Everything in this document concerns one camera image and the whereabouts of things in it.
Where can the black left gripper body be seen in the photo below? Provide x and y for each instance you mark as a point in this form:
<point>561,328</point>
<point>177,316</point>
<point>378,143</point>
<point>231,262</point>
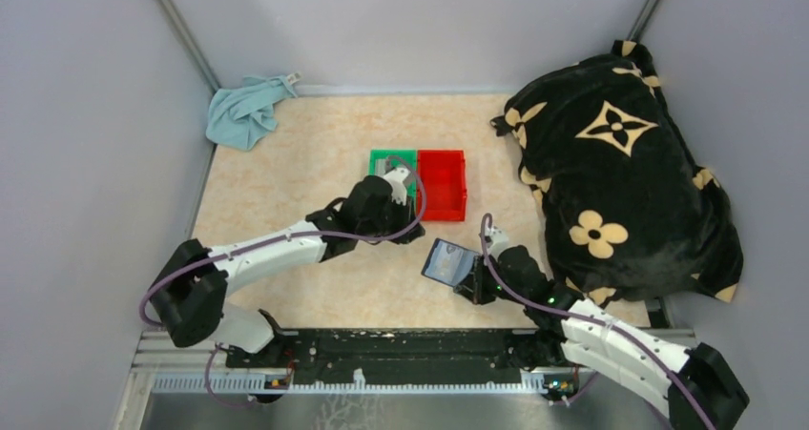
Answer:
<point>393,218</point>

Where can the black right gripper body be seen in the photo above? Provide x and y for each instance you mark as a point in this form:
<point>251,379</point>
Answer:
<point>485,290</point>

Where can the navy blue card holder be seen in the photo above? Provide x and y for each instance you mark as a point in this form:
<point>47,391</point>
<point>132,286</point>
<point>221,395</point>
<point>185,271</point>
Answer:
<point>449,263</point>

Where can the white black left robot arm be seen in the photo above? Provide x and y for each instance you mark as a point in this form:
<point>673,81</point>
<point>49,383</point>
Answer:
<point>189,296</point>

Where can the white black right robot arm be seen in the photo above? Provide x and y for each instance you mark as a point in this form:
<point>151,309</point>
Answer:
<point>690,387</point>

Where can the green plastic bin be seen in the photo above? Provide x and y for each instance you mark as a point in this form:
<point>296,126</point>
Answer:
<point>381,162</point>

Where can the red plastic bin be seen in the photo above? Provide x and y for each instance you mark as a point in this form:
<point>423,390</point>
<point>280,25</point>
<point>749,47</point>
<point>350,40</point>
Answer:
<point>443,173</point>

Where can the black floral pillow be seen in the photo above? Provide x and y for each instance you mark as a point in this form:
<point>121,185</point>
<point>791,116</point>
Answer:
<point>629,214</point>

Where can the light blue cloth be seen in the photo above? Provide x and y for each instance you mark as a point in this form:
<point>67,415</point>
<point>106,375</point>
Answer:
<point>239,118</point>

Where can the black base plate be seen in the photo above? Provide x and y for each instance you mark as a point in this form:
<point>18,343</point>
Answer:
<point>406,357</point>

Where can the aluminium frame rail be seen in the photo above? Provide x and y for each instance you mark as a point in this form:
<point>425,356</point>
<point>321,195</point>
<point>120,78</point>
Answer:
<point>201,368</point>

